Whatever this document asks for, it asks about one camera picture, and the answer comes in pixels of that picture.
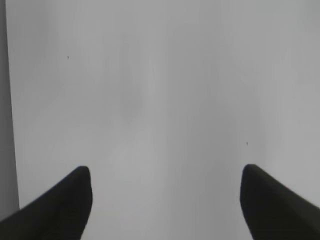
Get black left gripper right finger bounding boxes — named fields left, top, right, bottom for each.
left=239, top=164, right=320, bottom=240

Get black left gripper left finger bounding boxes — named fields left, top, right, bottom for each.
left=0, top=166, right=93, bottom=240

